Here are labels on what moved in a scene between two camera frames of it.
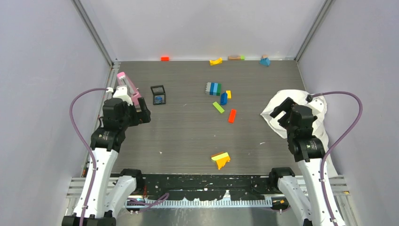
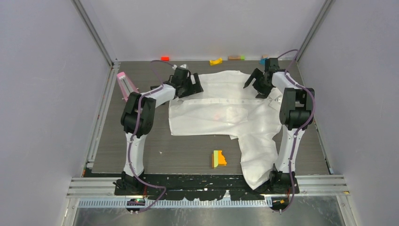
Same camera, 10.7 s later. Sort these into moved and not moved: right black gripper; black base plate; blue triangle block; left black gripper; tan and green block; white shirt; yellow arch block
Moved: right black gripper; left black gripper; white shirt
Not moved: tan and green block; yellow arch block; black base plate; blue triangle block
